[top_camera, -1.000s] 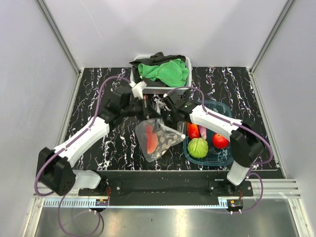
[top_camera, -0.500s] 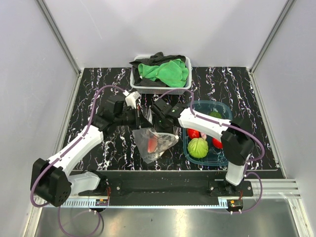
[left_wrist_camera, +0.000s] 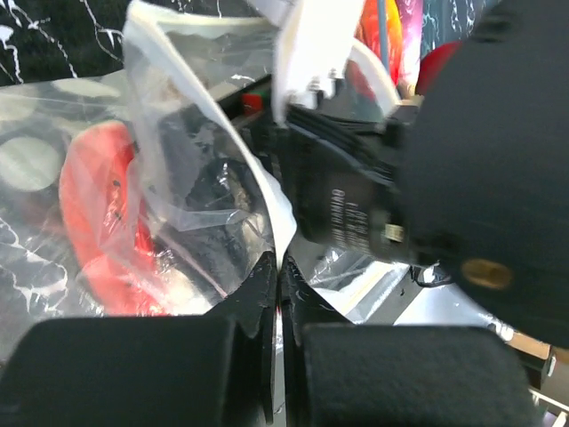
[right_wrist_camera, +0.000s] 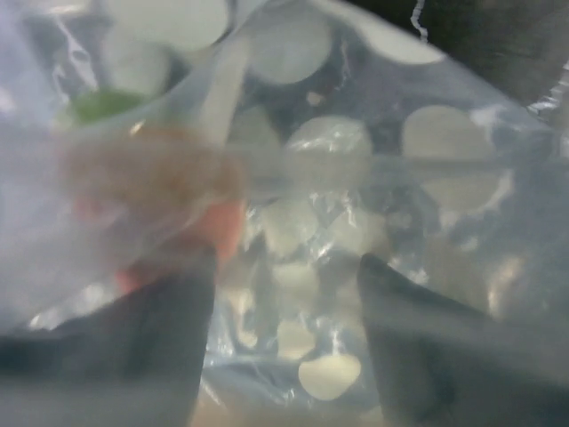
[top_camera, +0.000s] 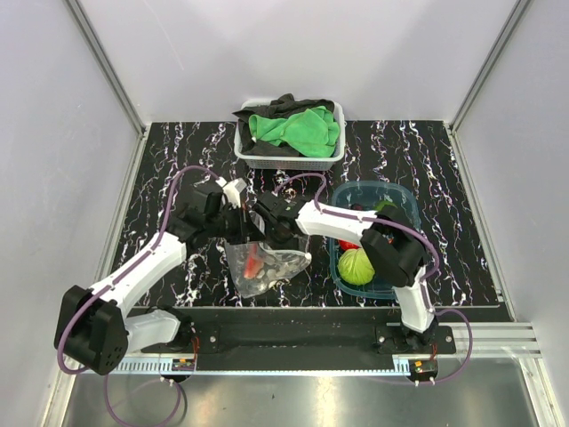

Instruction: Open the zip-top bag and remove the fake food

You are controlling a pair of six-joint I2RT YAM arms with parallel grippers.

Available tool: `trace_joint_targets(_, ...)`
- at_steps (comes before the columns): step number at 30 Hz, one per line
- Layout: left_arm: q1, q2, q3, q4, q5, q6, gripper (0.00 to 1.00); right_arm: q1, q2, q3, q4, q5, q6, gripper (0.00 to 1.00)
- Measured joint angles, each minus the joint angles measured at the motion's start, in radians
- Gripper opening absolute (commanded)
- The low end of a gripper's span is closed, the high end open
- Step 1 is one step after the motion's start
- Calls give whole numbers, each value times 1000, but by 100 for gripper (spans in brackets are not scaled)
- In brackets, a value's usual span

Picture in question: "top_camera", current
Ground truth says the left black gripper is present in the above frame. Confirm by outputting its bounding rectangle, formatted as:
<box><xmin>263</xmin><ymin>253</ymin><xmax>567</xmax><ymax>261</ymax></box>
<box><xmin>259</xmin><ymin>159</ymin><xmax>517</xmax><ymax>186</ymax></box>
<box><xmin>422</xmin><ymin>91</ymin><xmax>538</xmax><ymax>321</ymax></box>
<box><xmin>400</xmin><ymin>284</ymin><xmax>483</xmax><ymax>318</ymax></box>
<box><xmin>206</xmin><ymin>202</ymin><xmax>267</xmax><ymax>246</ymax></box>

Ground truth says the fake watermelon slice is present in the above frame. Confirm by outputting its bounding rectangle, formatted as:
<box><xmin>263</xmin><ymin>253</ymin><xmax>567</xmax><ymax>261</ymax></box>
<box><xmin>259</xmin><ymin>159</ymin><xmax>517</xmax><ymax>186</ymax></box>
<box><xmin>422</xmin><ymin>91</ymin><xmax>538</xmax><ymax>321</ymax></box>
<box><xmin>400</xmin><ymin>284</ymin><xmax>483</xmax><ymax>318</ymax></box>
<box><xmin>244</xmin><ymin>254</ymin><xmax>264</xmax><ymax>279</ymax></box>

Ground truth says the clear zip top bag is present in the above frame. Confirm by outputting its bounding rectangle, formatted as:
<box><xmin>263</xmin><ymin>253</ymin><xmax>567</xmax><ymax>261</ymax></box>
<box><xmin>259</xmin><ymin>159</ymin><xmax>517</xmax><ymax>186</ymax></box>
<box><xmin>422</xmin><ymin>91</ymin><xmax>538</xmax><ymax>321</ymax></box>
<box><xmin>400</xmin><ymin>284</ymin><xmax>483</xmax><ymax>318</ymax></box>
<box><xmin>225</xmin><ymin>237</ymin><xmax>312</xmax><ymax>298</ymax></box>

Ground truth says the fake red orange mango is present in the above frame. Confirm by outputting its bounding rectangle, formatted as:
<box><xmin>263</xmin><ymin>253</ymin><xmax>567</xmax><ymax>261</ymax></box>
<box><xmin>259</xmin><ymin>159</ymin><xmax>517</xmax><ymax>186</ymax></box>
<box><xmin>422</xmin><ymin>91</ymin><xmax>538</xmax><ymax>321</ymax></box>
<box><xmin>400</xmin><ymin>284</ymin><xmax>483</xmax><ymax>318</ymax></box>
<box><xmin>339</xmin><ymin>240</ymin><xmax>359</xmax><ymax>251</ymax></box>

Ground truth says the fake green cabbage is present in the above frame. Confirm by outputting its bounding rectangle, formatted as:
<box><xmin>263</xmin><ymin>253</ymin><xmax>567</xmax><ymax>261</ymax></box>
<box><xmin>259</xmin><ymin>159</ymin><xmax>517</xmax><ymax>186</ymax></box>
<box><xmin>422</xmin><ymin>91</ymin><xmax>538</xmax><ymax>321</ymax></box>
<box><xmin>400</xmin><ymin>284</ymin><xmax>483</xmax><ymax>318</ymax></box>
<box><xmin>337</xmin><ymin>248</ymin><xmax>375</xmax><ymax>286</ymax></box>

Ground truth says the fake green orange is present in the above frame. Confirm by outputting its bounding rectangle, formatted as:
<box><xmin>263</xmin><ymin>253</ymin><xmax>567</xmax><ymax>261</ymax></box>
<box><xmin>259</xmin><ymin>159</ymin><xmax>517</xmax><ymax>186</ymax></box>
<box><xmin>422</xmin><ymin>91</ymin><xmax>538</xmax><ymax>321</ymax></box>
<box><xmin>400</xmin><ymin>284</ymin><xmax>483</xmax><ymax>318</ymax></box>
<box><xmin>374</xmin><ymin>200</ymin><xmax>396</xmax><ymax>211</ymax></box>

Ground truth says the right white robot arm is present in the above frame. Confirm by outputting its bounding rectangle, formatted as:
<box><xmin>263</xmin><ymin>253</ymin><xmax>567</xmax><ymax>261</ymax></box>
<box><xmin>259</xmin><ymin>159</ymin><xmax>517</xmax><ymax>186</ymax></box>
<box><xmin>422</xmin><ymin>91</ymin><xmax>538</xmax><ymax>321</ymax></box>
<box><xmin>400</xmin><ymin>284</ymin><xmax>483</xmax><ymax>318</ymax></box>
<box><xmin>253</xmin><ymin>192</ymin><xmax>438</xmax><ymax>353</ymax></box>

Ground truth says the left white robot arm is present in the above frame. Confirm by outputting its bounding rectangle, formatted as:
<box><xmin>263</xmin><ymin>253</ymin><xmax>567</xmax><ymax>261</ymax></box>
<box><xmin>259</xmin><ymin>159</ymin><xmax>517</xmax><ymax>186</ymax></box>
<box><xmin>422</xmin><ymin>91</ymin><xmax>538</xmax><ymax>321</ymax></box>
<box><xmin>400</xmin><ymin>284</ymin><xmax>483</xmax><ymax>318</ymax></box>
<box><xmin>54</xmin><ymin>179</ymin><xmax>263</xmax><ymax>375</ymax></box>

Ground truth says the blue transparent plastic container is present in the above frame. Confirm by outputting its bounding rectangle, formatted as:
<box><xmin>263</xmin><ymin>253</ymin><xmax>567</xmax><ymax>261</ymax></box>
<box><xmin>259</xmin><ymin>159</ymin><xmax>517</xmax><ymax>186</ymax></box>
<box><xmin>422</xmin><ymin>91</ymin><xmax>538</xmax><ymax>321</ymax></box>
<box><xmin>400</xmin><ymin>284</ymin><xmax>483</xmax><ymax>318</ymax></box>
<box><xmin>327</xmin><ymin>181</ymin><xmax>421</xmax><ymax>301</ymax></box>

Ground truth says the green cloth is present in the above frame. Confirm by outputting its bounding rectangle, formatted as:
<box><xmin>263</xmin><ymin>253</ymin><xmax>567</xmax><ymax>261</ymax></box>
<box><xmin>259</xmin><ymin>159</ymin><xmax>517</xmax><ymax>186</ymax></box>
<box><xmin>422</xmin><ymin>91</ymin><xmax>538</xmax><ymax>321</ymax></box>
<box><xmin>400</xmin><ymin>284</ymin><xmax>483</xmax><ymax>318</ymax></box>
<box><xmin>247</xmin><ymin>107</ymin><xmax>341</xmax><ymax>158</ymax></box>

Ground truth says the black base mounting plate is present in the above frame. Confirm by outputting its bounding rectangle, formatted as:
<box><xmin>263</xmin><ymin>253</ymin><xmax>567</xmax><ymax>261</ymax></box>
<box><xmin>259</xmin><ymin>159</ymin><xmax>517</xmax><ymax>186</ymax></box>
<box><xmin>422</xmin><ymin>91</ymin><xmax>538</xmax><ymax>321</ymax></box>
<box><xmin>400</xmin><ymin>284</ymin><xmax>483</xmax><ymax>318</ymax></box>
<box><xmin>177</xmin><ymin>307</ymin><xmax>457</xmax><ymax>375</ymax></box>

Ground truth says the black cloth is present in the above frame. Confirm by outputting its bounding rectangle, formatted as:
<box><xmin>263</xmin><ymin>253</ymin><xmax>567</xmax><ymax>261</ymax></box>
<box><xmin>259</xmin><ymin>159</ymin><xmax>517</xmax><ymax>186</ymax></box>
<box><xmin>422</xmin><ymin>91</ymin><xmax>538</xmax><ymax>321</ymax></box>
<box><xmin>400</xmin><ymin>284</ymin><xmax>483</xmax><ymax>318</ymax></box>
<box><xmin>234</xmin><ymin>93</ymin><xmax>334</xmax><ymax>157</ymax></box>

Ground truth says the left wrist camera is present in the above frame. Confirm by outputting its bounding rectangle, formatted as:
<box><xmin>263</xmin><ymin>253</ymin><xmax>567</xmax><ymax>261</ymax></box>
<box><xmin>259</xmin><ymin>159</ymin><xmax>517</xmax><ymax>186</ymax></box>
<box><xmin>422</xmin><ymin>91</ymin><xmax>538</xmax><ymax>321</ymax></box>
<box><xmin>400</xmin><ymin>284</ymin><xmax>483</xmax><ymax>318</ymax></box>
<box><xmin>216</xmin><ymin>177</ymin><xmax>246</xmax><ymax>208</ymax></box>

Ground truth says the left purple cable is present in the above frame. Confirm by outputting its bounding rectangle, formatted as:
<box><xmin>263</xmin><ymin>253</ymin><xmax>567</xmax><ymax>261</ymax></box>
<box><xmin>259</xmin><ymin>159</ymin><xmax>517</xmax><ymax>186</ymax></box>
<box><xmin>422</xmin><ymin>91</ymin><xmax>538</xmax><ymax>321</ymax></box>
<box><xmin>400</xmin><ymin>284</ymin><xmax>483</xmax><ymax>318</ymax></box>
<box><xmin>58</xmin><ymin>165</ymin><xmax>228</xmax><ymax>423</ymax></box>

